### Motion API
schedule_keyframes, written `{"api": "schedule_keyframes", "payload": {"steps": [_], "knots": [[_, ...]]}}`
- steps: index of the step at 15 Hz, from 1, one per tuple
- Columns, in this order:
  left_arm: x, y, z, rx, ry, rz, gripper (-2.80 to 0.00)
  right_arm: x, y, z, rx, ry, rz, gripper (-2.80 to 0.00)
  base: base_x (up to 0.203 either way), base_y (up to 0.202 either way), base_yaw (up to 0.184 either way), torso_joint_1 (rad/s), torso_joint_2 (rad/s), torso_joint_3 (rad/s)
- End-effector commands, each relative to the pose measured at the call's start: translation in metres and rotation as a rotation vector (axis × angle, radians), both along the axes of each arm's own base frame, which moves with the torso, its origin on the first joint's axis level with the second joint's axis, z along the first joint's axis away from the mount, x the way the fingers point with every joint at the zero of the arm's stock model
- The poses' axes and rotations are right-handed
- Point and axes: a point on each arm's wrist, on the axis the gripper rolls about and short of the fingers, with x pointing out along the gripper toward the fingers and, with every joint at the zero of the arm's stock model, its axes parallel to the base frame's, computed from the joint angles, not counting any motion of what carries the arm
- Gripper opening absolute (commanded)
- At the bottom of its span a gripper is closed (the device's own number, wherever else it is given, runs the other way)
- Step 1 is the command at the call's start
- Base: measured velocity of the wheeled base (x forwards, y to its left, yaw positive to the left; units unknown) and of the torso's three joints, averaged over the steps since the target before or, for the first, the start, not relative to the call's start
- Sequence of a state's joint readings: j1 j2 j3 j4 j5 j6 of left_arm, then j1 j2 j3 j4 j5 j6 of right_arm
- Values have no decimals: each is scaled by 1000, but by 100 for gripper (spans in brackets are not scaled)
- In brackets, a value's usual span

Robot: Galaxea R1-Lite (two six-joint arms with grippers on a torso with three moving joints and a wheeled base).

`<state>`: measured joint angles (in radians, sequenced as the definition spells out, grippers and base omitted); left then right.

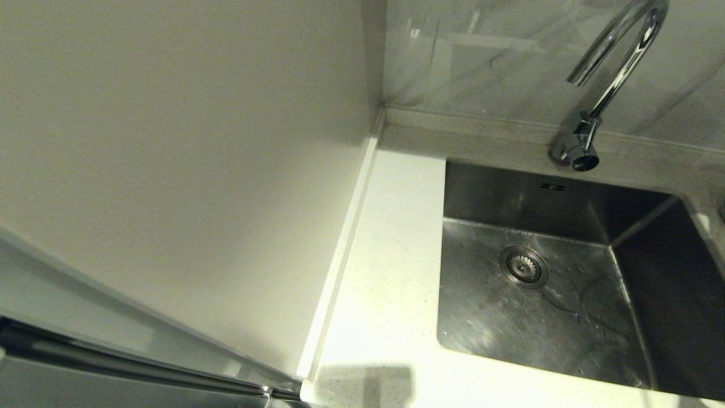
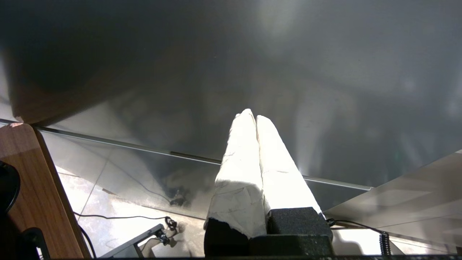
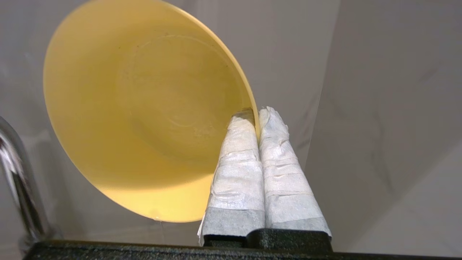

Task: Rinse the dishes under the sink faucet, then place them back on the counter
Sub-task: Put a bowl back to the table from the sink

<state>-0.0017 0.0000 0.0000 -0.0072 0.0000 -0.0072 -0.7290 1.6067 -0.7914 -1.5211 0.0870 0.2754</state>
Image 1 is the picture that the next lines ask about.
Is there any chrome gooseneck faucet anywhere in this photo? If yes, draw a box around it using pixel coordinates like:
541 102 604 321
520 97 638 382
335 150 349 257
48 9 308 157
548 0 670 172

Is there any stainless steel sink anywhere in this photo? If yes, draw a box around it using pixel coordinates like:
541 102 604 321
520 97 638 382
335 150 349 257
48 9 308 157
436 159 725 401

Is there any white countertop trim strip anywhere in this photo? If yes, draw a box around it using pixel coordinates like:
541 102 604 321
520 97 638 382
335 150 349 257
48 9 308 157
297 109 386 379

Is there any round metal drain strainer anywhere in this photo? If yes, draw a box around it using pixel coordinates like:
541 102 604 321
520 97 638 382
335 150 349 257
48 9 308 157
499 245 550 290

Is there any tall white cabinet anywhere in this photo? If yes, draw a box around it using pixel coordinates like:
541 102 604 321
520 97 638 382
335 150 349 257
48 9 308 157
0 0 379 408

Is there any dark bar door handle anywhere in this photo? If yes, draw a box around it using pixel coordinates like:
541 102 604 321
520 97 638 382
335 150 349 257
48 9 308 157
0 317 304 402

